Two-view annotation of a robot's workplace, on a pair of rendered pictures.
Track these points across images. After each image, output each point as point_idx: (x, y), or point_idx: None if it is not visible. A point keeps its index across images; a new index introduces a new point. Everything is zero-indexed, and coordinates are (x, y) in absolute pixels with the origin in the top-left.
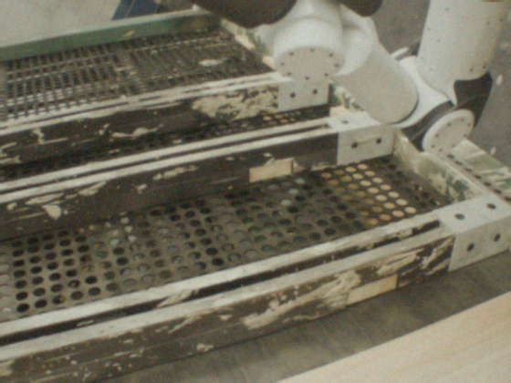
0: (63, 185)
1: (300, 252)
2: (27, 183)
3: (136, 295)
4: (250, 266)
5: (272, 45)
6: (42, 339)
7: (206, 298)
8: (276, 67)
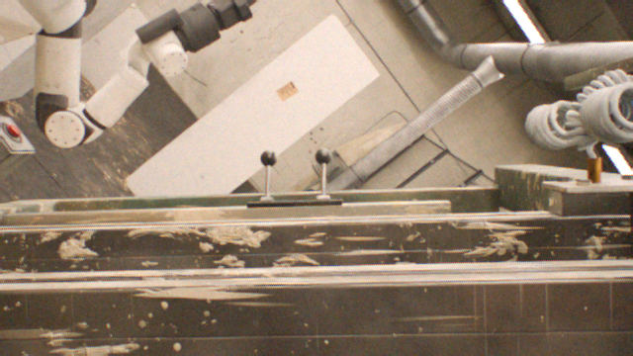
0: (161, 271)
1: (22, 230)
2: (226, 279)
3: (190, 225)
4: (76, 228)
5: (66, 3)
6: (289, 220)
7: (139, 223)
8: (80, 17)
